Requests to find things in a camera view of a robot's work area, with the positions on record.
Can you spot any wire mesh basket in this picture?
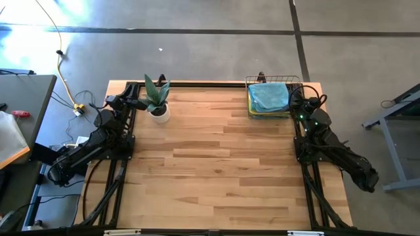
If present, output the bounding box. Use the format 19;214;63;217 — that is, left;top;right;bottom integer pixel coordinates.
245;75;302;121

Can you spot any grey metal table frame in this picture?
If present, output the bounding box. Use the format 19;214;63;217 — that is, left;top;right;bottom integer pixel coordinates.
362;83;420;193

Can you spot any grey desk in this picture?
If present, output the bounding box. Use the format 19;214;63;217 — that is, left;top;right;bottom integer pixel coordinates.
0;74;58;171

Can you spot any potted succulent in white pot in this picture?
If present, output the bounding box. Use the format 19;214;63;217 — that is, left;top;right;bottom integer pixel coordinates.
136;73;171;124

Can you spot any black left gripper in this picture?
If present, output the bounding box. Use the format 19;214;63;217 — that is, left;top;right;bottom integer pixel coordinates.
104;94;149;111

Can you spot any translucent plastic bag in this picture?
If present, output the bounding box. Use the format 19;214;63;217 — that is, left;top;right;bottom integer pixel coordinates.
0;110;31;165

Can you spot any yellow power plug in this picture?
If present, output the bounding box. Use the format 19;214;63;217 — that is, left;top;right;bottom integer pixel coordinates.
72;102;87;117

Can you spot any yellow floor cable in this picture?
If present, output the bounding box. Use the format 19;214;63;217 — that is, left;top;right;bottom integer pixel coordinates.
34;0;87;115

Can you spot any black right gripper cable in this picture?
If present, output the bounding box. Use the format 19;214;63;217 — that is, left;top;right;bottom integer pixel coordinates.
288;84;328;108

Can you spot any white frame bracket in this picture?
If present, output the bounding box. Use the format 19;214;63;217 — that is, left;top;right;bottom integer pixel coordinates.
287;230;326;236
103;229;142;236

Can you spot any teal microfiber towel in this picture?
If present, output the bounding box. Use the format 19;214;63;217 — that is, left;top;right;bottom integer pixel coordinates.
248;82;290;113

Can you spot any black aluminium rig frame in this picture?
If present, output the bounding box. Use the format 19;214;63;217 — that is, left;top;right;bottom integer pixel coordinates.
75;73;354;236

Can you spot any black angled bar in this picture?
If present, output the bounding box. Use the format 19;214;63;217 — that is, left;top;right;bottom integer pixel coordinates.
29;142;65;167

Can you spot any white plastic box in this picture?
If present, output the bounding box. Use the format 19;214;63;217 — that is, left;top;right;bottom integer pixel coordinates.
74;136;91;148

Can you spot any yellow microfiber towel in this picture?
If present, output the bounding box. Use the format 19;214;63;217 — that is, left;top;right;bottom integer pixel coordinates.
248;98;291;117

